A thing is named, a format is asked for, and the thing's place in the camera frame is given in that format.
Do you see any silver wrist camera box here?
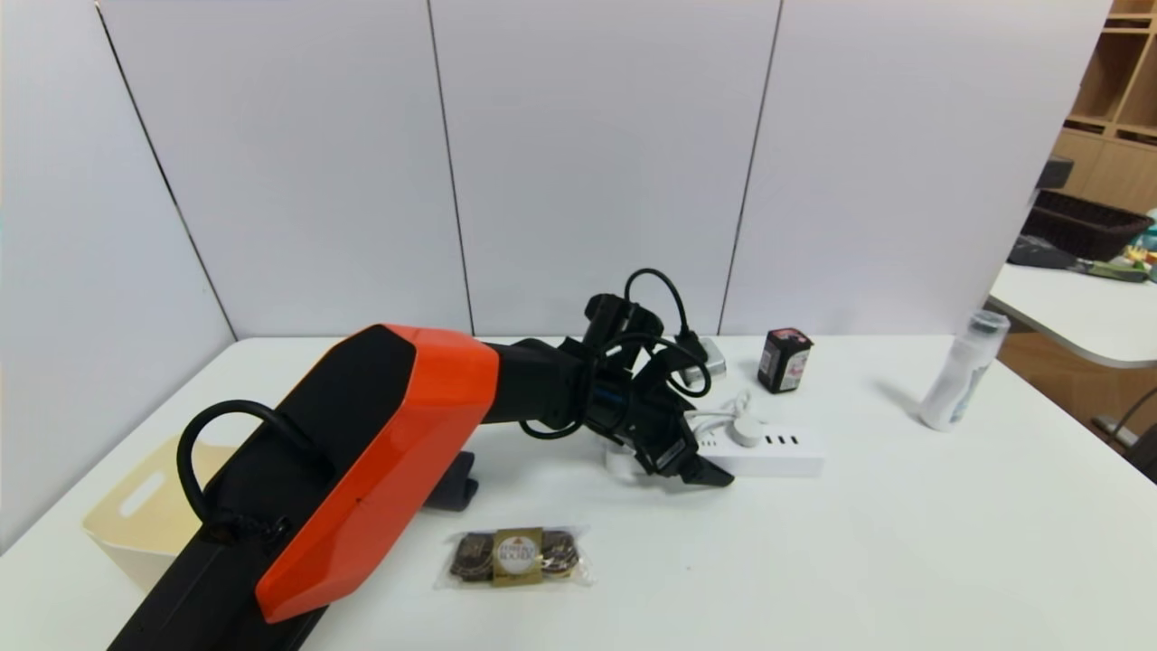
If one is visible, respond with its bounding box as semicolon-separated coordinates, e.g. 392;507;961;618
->
680;337;728;390

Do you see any black arm hose loop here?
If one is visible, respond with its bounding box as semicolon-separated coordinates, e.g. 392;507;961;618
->
176;401;304;543

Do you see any black wicker basket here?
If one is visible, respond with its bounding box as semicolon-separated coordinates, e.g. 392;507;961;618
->
1021;190;1153;263

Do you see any Ferrero Rocher chocolate pack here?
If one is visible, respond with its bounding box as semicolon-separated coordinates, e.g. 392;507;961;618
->
437;524;595;590

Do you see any white plastic bottle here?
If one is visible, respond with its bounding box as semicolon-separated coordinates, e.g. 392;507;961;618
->
918;310;1011;432

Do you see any dark grey pouch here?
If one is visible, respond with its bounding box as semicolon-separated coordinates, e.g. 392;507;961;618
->
1006;235;1078;270

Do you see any dark grey rolled towel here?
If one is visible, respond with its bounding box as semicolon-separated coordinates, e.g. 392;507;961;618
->
425;450;478;513

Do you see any white power strip with cable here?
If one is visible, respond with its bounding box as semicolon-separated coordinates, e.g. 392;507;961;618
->
604;389;826;480

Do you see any white neighbouring table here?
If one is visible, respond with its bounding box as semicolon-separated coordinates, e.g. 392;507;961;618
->
988;262;1157;370

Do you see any green flat tool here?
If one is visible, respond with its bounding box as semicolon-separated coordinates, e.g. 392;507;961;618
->
1080;258;1149;284

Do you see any cream plastic storage box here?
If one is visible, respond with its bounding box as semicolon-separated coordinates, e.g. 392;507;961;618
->
81;436;240;593

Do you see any black chair base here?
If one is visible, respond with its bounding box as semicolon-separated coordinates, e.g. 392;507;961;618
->
1089;389;1157;485

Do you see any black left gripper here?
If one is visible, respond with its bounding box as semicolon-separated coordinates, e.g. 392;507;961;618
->
591;376;736;488

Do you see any wooden shelf unit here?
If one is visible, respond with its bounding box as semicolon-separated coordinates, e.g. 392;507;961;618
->
1049;0;1157;216

